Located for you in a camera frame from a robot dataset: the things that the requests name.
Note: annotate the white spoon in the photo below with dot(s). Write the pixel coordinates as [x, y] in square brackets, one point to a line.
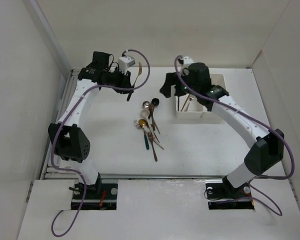
[145, 113]

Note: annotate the brown wooden spoon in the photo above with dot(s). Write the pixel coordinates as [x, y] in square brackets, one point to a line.
[151, 109]

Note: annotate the rose gold fork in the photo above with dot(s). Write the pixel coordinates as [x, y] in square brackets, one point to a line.
[185, 103]

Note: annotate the silver spoon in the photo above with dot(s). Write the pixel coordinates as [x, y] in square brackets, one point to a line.
[146, 104]

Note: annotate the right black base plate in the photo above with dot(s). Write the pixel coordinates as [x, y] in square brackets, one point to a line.
[220, 199]

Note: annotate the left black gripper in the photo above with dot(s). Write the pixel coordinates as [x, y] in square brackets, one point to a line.
[125, 82]

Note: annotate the gold spoon dark handle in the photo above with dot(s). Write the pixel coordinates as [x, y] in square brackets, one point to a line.
[142, 123]

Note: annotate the long copper handle utensil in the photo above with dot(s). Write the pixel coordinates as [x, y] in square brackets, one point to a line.
[154, 151]

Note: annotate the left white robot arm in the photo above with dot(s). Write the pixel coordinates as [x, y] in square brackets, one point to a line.
[71, 143]

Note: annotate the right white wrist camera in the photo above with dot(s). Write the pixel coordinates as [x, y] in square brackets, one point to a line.
[185, 61]

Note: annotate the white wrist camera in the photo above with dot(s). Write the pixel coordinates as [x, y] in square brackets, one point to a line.
[125, 62]
[185, 61]

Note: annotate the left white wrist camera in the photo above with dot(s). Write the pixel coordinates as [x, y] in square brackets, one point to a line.
[125, 62]

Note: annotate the left white container bin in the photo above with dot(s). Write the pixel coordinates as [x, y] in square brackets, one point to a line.
[194, 112]

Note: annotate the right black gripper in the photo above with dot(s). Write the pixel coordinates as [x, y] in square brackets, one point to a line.
[172, 78]

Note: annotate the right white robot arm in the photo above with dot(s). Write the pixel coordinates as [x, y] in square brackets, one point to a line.
[266, 148]

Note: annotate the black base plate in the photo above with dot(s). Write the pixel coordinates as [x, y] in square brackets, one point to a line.
[220, 199]
[105, 200]

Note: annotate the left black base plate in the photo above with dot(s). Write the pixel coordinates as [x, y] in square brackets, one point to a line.
[105, 200]

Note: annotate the black spoon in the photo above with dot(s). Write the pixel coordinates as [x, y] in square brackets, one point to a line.
[155, 102]

